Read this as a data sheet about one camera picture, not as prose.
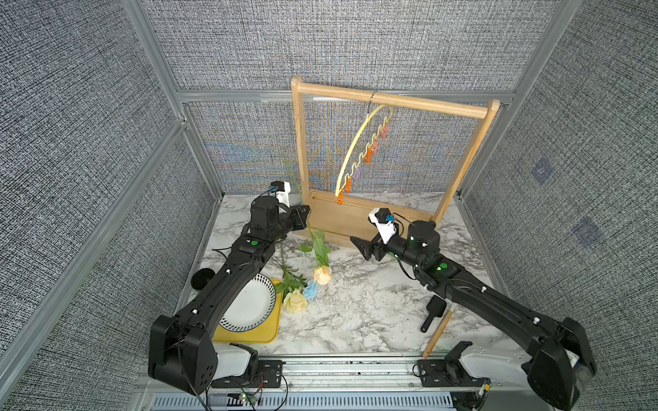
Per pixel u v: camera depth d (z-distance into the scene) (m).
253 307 0.84
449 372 0.65
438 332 0.81
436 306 0.83
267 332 0.81
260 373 0.73
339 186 0.72
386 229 0.63
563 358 0.39
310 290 0.86
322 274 0.78
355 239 0.69
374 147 0.88
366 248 0.65
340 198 1.17
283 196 0.70
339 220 1.21
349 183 0.76
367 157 0.86
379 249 0.65
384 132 1.03
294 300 0.84
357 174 0.80
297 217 0.68
